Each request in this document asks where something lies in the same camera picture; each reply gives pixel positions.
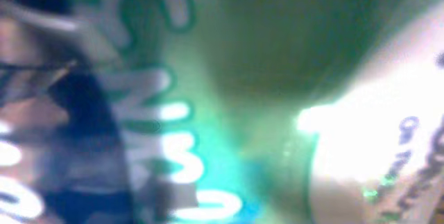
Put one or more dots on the Kleenex tissue multipack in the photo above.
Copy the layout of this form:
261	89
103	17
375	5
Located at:
221	111

